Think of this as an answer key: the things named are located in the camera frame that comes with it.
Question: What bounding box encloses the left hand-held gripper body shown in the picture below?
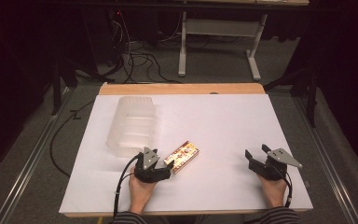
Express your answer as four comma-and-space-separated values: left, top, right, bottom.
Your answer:
134, 147, 172, 184

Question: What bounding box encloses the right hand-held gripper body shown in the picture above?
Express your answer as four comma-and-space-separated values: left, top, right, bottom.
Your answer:
248, 147, 303, 181

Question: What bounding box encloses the red and yellow snack box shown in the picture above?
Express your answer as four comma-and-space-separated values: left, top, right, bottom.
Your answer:
163, 140, 200, 175

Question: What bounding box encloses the person's right hand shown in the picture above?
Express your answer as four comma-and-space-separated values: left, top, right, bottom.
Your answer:
256, 174, 289, 209

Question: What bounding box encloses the person's left hand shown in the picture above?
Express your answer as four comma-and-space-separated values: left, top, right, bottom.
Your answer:
128, 167, 158, 216

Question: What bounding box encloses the translucent plastic storage bin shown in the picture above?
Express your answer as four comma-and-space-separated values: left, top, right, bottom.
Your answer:
105, 95, 157, 159

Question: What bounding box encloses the white table cover sheet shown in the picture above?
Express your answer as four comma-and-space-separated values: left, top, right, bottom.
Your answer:
58, 93, 314, 216

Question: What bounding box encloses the black metal stand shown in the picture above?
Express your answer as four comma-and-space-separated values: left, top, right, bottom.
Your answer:
49, 57, 78, 117
263, 66, 320, 129

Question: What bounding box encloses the dark computer tower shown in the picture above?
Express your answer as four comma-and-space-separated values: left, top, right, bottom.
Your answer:
82, 8, 123, 73

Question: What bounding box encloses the right hand-held gripper cable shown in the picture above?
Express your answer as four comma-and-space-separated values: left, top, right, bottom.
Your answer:
272, 166, 294, 209

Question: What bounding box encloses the hand-held gripper cable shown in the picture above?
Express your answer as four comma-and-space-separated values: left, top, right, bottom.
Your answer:
272, 166, 294, 209
113, 154, 142, 219

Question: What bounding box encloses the left hand-held gripper cable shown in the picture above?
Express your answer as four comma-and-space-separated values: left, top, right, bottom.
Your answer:
113, 154, 142, 219

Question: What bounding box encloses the metal floor rail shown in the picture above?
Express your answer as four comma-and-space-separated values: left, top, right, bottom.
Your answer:
0, 87, 73, 224
293, 95, 358, 224

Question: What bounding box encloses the tangle of floor cables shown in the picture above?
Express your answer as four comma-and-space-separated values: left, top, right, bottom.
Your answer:
106, 10, 183, 85

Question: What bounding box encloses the long black floor cable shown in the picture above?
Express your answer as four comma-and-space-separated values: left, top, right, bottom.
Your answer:
49, 98, 96, 178

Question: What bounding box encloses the white metal desk frame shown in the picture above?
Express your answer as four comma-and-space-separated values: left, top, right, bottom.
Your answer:
177, 11, 269, 82

